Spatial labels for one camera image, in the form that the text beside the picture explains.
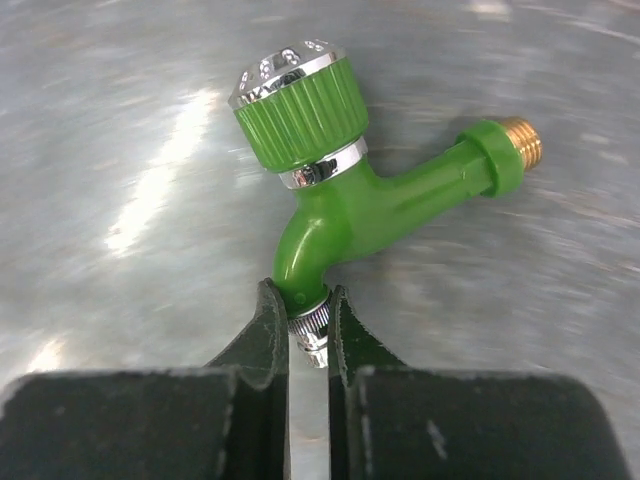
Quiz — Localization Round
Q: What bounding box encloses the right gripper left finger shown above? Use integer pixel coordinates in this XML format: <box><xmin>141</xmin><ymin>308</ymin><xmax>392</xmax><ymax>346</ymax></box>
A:
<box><xmin>1</xmin><ymin>280</ymin><xmax>290</xmax><ymax>479</ymax></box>

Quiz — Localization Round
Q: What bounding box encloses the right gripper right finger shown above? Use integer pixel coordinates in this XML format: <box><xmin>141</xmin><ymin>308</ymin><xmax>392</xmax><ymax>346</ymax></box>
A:
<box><xmin>327</xmin><ymin>287</ymin><xmax>632</xmax><ymax>479</ymax></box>

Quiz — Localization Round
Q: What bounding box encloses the green plastic water faucet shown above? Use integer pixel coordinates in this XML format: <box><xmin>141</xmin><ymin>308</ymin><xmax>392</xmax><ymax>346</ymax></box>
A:
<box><xmin>229</xmin><ymin>39</ymin><xmax>543</xmax><ymax>368</ymax></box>

